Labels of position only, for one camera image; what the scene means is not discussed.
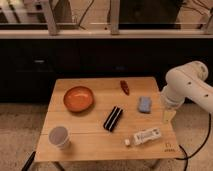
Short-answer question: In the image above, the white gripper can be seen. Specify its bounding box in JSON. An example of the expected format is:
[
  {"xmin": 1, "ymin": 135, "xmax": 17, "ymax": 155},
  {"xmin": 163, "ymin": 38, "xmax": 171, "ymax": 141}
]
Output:
[{"xmin": 160, "ymin": 86, "xmax": 184, "ymax": 123}]

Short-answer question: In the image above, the orange ceramic bowl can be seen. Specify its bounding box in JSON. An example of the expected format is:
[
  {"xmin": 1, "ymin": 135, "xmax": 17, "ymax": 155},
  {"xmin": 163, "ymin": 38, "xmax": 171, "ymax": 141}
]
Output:
[{"xmin": 63, "ymin": 86, "xmax": 94, "ymax": 112}]

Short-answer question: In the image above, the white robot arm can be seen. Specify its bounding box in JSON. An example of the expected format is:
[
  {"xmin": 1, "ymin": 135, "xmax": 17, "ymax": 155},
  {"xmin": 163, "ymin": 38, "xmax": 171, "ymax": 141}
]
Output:
[{"xmin": 160, "ymin": 61, "xmax": 213, "ymax": 114}]

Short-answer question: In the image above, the blue sponge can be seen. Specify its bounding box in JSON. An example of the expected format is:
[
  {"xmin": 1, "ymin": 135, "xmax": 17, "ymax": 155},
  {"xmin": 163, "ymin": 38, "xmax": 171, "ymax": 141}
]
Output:
[{"xmin": 138, "ymin": 96, "xmax": 152, "ymax": 113}]

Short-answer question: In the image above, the white plastic bottle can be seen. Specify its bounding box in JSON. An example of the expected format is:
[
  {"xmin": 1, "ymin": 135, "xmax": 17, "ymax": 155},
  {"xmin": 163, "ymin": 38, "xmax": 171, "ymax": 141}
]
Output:
[{"xmin": 124, "ymin": 127, "xmax": 162, "ymax": 146}]

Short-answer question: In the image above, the black striped case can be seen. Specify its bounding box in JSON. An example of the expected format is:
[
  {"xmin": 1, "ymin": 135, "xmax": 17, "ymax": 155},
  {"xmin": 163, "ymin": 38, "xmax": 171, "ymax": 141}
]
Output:
[{"xmin": 103, "ymin": 106, "xmax": 123, "ymax": 132}]

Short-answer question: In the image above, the red chili pepper toy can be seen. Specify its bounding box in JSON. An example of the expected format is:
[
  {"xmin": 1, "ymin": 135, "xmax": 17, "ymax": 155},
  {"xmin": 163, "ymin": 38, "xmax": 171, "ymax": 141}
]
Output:
[{"xmin": 120, "ymin": 80, "xmax": 130, "ymax": 95}]

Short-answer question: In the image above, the wooden folding table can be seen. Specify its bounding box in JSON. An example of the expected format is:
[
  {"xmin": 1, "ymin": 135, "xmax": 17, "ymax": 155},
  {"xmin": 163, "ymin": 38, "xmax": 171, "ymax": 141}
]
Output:
[{"xmin": 35, "ymin": 77, "xmax": 181, "ymax": 162}]

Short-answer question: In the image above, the white paper cup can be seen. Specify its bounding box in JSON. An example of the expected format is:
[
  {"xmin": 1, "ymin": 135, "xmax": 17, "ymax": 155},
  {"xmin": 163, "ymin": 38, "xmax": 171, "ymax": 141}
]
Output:
[{"xmin": 48, "ymin": 126, "xmax": 70, "ymax": 150}]

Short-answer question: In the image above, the dark cabinet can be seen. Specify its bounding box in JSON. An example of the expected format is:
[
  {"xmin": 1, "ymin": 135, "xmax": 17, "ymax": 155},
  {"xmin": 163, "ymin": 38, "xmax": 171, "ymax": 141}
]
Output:
[{"xmin": 0, "ymin": 38, "xmax": 213, "ymax": 102}]

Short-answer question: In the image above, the black cable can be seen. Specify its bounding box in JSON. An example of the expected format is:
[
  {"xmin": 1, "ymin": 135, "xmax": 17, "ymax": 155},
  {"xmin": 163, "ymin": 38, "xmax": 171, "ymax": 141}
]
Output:
[{"xmin": 174, "ymin": 113, "xmax": 213, "ymax": 171}]

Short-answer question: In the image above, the black table leg handle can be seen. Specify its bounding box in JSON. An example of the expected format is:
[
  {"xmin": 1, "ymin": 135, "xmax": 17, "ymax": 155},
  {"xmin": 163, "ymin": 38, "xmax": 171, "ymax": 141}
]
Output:
[{"xmin": 21, "ymin": 151, "xmax": 36, "ymax": 171}]

